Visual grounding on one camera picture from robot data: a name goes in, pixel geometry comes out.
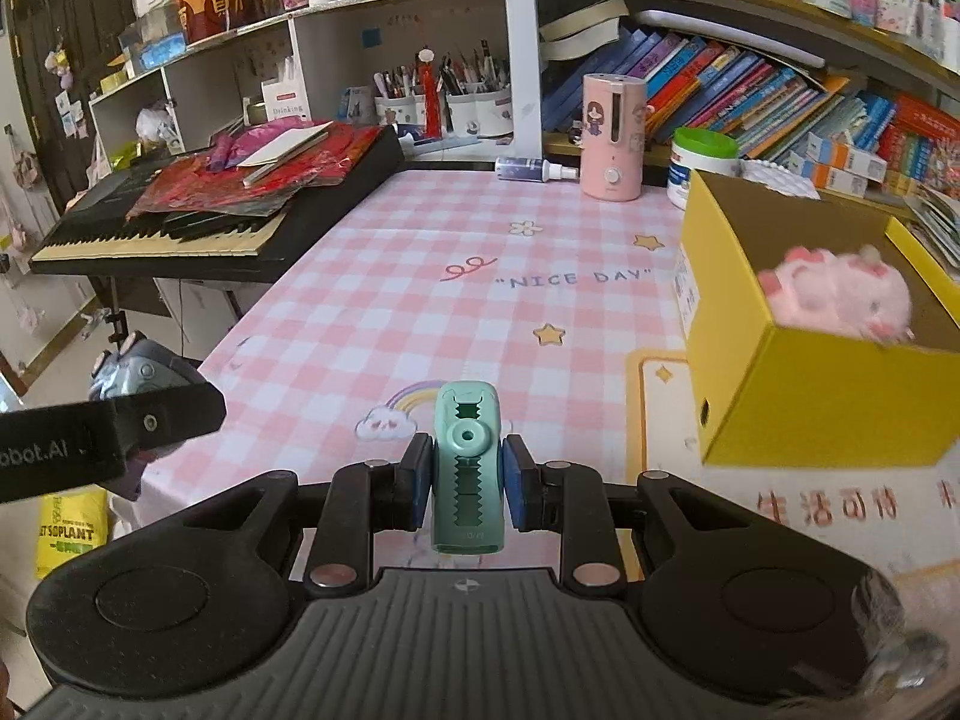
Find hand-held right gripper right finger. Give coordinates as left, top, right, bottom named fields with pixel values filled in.
left=501, top=433, right=758, bottom=593

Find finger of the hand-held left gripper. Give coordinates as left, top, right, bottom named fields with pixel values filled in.
left=112, top=382, right=227, bottom=458

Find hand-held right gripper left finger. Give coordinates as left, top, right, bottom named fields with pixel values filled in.
left=176, top=433, right=437, bottom=601

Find grey plush toy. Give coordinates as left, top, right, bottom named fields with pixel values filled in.
left=88, top=330, right=203, bottom=500

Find yellow cardboard box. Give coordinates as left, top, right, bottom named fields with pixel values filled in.
left=673, top=169, right=960, bottom=467

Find pink paw plush toy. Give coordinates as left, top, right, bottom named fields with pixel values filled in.
left=757, top=244, right=916, bottom=347

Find yellow plastic bag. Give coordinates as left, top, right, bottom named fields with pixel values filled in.
left=36, top=487, right=110, bottom=578

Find black keyboard stand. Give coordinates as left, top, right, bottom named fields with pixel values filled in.
left=86, top=276, right=248, bottom=368

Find pink checkered tablecloth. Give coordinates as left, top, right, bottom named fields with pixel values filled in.
left=139, top=161, right=960, bottom=616

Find black electronic keyboard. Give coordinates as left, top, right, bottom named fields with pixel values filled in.
left=30, top=124, right=406, bottom=284

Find red glossy paper sheets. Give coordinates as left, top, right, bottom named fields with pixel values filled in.
left=127, top=126, right=383, bottom=220

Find purple foil wrapper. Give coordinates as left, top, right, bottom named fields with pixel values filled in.
left=208, top=126, right=290, bottom=173

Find white plastic bag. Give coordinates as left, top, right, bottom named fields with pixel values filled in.
left=135, top=101, right=185, bottom=151

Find white booklet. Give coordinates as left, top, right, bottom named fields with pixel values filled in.
left=236, top=121, right=335, bottom=185

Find dark spray bottle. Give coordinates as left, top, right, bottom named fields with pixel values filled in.
left=495, top=156, right=580, bottom=183

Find white box red label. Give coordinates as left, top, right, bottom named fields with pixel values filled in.
left=261, top=77, right=312, bottom=123

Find pink humidifier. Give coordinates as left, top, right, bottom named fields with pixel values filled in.
left=579, top=73, right=647, bottom=202

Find white jar green lid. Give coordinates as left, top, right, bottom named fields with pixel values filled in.
left=666, top=127, right=743, bottom=211

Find blue package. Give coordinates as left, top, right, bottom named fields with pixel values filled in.
left=139, top=37, right=187, bottom=68

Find large white pen holder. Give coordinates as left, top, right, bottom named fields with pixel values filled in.
left=446, top=88, right=512, bottom=137

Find small white pen holder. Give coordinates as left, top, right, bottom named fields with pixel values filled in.
left=373, top=94, right=418, bottom=128

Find red tube white cap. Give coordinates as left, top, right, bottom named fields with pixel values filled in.
left=418, top=49, right=443, bottom=140

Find bunch of pens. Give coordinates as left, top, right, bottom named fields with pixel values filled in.
left=373, top=45, right=512, bottom=98

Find white shelf unit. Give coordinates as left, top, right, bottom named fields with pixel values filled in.
left=88, top=0, right=511, bottom=158

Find dark door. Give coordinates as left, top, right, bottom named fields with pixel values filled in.
left=4, top=0, right=136, bottom=196

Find white pillar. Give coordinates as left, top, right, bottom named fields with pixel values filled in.
left=499, top=0, right=545, bottom=158

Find row of colourful books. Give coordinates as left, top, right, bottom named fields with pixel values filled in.
left=541, top=26, right=960, bottom=203

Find stack of blue white boxes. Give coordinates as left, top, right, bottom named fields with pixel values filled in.
left=787, top=131, right=890, bottom=196

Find thick cream-paged book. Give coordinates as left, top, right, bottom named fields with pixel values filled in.
left=538, top=0, right=629, bottom=61

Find white rolled paper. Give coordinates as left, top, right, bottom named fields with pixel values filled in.
left=634, top=9, right=818, bottom=76

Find stack of magazines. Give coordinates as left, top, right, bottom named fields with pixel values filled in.
left=904, top=184, right=960, bottom=271

